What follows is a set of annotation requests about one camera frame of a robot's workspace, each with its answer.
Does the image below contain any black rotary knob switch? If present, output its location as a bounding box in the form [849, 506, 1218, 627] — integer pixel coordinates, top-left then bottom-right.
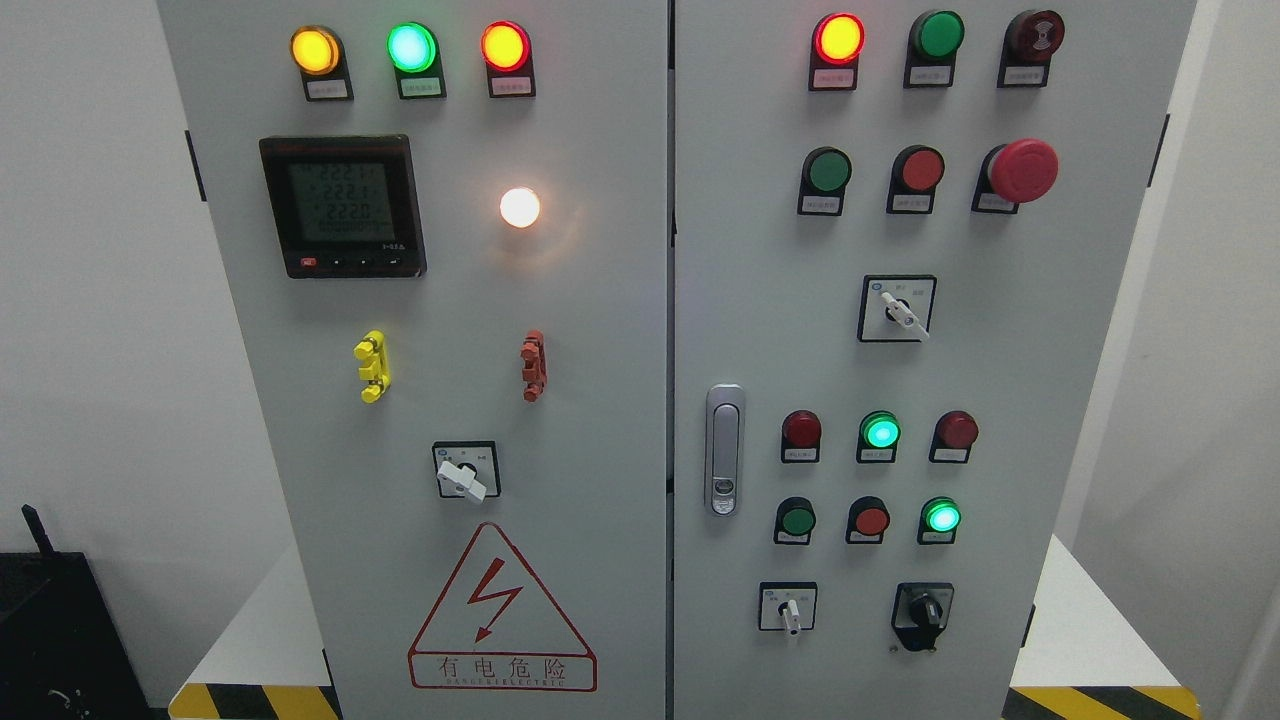
[891, 582, 955, 652]

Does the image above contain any red terminal connector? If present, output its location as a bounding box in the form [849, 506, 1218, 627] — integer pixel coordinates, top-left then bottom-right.
[518, 329, 548, 404]

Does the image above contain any white lit indicator lamp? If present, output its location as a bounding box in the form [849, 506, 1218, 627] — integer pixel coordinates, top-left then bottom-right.
[499, 186, 541, 229]

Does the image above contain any green push button lower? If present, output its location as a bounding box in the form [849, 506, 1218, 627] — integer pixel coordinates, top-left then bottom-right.
[773, 496, 817, 544]

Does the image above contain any green push button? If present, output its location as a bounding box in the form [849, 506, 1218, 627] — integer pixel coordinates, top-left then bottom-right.
[797, 146, 852, 217]
[773, 496, 817, 544]

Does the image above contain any grey left cabinet door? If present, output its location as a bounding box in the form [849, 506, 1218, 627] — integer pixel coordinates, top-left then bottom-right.
[157, 1, 667, 719]

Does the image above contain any grey cabinet door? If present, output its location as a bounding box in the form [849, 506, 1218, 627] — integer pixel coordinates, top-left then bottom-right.
[157, 1, 667, 719]
[673, 1, 1196, 719]

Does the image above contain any green lit lamp middle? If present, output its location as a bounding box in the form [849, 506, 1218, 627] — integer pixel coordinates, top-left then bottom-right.
[856, 410, 901, 464]

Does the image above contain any green push button upper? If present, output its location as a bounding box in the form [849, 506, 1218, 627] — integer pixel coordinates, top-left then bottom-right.
[797, 146, 852, 217]

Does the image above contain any yellow terminal connector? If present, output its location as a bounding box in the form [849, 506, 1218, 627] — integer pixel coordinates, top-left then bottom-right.
[353, 329, 392, 404]

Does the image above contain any red push button lower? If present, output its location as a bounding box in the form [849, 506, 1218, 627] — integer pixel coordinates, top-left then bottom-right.
[845, 496, 891, 544]

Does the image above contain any red push button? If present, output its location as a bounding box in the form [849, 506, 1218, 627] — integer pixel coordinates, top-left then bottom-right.
[886, 143, 945, 215]
[845, 496, 891, 544]

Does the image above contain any grey right cabinet door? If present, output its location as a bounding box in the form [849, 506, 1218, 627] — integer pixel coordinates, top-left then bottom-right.
[673, 1, 1196, 719]

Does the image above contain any red electrical warning sticker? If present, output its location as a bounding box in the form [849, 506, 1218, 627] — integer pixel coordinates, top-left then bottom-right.
[408, 521, 596, 692]

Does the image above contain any dark red lamp right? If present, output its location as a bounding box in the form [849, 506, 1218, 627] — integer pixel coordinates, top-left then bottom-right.
[929, 410, 980, 464]

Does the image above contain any black digital power meter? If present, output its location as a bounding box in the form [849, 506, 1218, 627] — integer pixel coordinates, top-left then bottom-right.
[259, 135, 426, 279]

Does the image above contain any red push button upper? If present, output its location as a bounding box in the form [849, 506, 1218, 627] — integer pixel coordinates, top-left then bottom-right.
[886, 143, 945, 215]

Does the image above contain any green lit button lower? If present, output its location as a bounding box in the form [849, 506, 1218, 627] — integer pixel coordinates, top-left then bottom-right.
[916, 496, 963, 544]

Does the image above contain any red lit indicator lamp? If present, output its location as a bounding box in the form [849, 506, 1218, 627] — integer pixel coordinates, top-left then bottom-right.
[480, 20, 536, 97]

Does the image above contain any red lit lamp top right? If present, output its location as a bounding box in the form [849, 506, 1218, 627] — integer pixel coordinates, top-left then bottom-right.
[808, 12, 867, 92]

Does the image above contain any green lit indicator lamp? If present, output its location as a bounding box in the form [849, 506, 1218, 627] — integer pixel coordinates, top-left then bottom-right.
[387, 22, 447, 100]

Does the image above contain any red emergency stop button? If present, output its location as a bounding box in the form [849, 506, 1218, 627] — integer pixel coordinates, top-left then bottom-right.
[972, 138, 1060, 215]

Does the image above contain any green lamp top right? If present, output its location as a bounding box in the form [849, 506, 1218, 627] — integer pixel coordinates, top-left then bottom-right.
[902, 9, 965, 88]

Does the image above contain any yellow indicator lamp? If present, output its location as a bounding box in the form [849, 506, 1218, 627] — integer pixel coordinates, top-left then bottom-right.
[291, 26, 355, 102]

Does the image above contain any dark red buzzer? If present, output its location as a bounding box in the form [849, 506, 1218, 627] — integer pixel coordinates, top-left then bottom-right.
[997, 10, 1065, 88]

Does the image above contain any white platform hazard striped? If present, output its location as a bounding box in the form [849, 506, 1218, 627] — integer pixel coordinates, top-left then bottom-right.
[166, 539, 1202, 719]

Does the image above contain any black box with antenna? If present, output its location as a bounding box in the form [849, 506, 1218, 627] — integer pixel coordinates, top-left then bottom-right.
[1, 505, 151, 719]

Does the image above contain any silver door lock handle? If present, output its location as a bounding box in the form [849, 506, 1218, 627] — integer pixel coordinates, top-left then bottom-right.
[704, 384, 745, 518]

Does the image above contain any white selector switch left door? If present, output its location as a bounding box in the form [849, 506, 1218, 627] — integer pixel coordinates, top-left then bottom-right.
[431, 439, 502, 503]

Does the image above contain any white selector switch upper right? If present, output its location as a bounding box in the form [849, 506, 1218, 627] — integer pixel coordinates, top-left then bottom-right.
[858, 275, 937, 343]

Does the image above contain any white selector switch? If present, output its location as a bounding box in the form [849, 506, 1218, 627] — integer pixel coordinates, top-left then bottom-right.
[756, 582, 818, 635]
[858, 275, 937, 343]

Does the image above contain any white selector switch lower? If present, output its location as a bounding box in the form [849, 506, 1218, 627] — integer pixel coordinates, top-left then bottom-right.
[756, 582, 818, 635]

